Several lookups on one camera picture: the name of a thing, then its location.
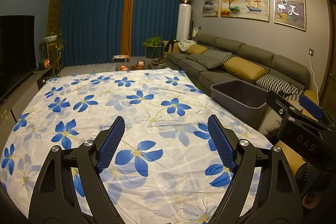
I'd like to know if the grey plastic trash bin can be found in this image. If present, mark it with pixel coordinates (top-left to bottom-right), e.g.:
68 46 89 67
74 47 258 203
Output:
211 80 268 129

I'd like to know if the black white patterned pillow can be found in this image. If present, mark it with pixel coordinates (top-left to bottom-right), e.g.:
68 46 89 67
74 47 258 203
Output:
256 74 303 98

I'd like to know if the mustard sofa seat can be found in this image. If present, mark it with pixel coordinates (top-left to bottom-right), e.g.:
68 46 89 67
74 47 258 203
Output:
276 90 319 175

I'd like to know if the large mustard cushion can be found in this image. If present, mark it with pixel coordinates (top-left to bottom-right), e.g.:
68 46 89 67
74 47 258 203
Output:
224 57 266 84

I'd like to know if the far patterned pillow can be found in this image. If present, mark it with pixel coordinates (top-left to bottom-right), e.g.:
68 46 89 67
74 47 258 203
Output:
203 49 232 63

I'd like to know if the blue floral white tablecloth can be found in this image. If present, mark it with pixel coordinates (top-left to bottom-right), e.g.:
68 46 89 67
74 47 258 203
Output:
1 68 271 223

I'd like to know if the grey flat cushion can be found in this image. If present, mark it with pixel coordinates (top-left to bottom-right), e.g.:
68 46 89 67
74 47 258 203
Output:
186 54 223 69

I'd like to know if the grey sectional sofa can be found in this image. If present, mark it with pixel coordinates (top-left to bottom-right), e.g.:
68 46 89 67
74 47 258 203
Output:
164 34 309 100

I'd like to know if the tv console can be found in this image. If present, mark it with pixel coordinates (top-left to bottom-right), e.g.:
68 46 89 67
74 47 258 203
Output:
0 66 55 150

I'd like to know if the right painting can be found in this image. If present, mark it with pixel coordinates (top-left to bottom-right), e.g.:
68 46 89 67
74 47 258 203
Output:
273 0 306 31

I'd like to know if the small mustard cushion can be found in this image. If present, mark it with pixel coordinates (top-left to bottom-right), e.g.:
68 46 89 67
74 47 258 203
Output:
185 44 209 55

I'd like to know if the sailboat tree painting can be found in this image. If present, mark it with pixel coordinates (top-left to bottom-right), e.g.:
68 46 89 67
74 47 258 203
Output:
220 0 269 22

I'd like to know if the white cloth on sofa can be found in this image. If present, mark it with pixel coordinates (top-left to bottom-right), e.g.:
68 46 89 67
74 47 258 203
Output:
178 40 196 52

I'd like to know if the left small painting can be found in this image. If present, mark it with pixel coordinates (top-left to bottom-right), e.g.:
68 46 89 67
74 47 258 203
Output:
202 0 219 17

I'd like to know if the white standing air conditioner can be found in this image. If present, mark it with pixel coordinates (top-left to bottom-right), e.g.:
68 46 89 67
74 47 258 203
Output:
176 3 191 40

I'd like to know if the black television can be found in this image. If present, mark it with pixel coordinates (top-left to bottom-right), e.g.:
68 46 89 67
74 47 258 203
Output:
1 15 37 100

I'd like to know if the dark coffee table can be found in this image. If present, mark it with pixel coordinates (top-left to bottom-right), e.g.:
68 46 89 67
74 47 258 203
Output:
112 55 167 71

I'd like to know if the potted green plant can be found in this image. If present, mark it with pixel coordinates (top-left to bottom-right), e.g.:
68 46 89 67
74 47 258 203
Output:
142 36 162 59

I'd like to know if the plant on stand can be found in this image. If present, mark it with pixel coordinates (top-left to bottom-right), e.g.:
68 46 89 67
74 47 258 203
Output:
42 30 65 76

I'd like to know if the blue curtain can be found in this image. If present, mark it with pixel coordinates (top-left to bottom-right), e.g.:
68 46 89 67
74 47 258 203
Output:
60 0 181 67

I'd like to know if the orange curtain strip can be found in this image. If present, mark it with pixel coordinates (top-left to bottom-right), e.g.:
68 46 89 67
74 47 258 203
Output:
121 0 134 56

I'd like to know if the white charging cable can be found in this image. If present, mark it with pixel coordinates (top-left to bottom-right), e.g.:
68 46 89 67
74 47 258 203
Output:
308 52 320 94

